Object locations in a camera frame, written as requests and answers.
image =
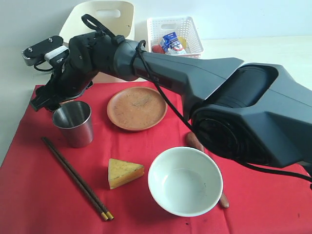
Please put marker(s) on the red sausage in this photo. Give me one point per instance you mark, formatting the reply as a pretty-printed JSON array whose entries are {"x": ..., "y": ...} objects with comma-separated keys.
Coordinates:
[{"x": 157, "y": 49}]

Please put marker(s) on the yellow cheese wedge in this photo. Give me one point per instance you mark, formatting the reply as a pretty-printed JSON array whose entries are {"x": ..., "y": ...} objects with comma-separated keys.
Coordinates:
[{"x": 121, "y": 172}]

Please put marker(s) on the red table cloth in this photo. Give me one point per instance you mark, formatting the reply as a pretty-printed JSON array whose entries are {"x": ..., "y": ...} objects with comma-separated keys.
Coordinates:
[{"x": 47, "y": 187}]

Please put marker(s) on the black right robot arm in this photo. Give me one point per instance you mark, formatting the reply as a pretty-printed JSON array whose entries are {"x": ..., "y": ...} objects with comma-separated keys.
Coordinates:
[{"x": 255, "y": 113}]

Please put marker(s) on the brown wooden spoon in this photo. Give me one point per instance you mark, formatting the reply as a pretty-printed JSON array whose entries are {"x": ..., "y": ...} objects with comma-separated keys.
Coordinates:
[{"x": 193, "y": 142}]

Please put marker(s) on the stainless steel cup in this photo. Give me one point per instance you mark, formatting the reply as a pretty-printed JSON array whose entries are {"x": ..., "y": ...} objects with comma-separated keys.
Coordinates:
[{"x": 74, "y": 121}]

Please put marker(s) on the white perforated plastic basket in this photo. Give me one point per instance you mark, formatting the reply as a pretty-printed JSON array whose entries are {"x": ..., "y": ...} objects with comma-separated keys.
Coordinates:
[{"x": 183, "y": 26}]

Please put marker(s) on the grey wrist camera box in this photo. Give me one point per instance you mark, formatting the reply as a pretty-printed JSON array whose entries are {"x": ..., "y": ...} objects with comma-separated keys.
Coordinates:
[{"x": 44, "y": 50}]

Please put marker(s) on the white blue milk carton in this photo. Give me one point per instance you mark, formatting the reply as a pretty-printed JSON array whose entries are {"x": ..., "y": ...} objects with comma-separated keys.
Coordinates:
[{"x": 171, "y": 45}]

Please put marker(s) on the cream plastic tub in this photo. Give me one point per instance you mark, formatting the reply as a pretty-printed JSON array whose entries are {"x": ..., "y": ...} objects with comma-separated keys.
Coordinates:
[{"x": 116, "y": 15}]

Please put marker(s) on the yellow lemon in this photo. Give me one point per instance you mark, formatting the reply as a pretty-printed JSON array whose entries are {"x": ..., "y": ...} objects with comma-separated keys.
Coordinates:
[{"x": 183, "y": 42}]

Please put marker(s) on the white ceramic bowl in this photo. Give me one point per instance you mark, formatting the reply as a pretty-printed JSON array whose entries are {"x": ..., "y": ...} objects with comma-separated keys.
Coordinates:
[{"x": 185, "y": 181}]

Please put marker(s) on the dark brown chopstick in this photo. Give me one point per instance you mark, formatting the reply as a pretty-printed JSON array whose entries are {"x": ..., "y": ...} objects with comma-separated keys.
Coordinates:
[
  {"x": 78, "y": 179},
  {"x": 74, "y": 180}
]

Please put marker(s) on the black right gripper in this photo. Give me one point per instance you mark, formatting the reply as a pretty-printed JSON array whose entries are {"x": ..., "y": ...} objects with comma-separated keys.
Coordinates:
[{"x": 68, "y": 83}]

